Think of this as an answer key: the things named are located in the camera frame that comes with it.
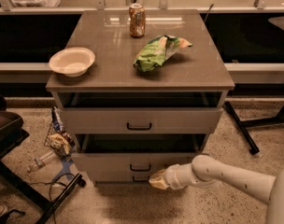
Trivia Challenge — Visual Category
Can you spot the white bowl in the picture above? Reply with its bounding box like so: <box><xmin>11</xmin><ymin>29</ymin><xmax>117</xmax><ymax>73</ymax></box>
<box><xmin>49</xmin><ymin>48</ymin><xmax>95</xmax><ymax>77</ymax></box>

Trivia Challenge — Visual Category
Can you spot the blue tape strip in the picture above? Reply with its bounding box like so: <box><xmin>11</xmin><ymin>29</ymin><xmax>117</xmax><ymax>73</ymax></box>
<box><xmin>53</xmin><ymin>157</ymin><xmax>75</xmax><ymax>181</ymax></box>

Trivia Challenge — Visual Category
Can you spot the green chip bag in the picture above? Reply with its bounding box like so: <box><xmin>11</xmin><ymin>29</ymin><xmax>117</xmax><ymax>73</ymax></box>
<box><xmin>134</xmin><ymin>35</ymin><xmax>193</xmax><ymax>72</ymax></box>

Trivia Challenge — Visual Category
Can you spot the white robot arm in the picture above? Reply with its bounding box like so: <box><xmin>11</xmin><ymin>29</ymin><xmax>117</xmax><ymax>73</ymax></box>
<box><xmin>149</xmin><ymin>155</ymin><xmax>284</xmax><ymax>224</ymax></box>

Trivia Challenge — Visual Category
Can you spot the drawer with black handle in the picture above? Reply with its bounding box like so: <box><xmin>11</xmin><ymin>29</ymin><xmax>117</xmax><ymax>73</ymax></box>
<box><xmin>60</xmin><ymin>108</ymin><xmax>222</xmax><ymax>134</ymax></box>
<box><xmin>88</xmin><ymin>172</ymin><xmax>151</xmax><ymax>186</ymax></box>
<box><xmin>72</xmin><ymin>133</ymin><xmax>207</xmax><ymax>175</ymax></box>

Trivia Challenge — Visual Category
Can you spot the black stand base right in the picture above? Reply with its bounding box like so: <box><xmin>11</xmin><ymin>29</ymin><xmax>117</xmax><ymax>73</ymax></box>
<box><xmin>223</xmin><ymin>95</ymin><xmax>284</xmax><ymax>156</ymax></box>

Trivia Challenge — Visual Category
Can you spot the clear plastic bottle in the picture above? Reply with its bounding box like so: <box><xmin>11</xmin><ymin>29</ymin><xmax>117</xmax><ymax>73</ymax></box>
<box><xmin>27</xmin><ymin>151</ymin><xmax>57</xmax><ymax>173</ymax></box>

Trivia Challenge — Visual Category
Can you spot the wire basket with snacks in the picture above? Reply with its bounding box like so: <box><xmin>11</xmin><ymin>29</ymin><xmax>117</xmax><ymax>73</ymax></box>
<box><xmin>47</xmin><ymin>106</ymin><xmax>75</xmax><ymax>157</ymax></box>

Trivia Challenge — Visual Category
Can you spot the black chair left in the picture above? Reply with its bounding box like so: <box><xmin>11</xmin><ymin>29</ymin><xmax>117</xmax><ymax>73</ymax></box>
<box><xmin>0</xmin><ymin>97</ymin><xmax>93</xmax><ymax>224</ymax></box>

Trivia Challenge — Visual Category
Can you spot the black floor cable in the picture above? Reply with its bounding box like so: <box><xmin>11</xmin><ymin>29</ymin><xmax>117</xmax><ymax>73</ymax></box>
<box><xmin>25</xmin><ymin>173</ymin><xmax>76</xmax><ymax>224</ymax></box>

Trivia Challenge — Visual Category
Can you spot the grey drawer cabinet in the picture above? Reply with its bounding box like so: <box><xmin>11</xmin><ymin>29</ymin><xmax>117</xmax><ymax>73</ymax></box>
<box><xmin>45</xmin><ymin>9</ymin><xmax>235</xmax><ymax>185</ymax></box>

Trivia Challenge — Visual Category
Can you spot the brown soda can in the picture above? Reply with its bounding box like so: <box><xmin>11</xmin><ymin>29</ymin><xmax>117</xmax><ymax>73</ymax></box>
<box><xmin>129</xmin><ymin>3</ymin><xmax>146</xmax><ymax>37</ymax></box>

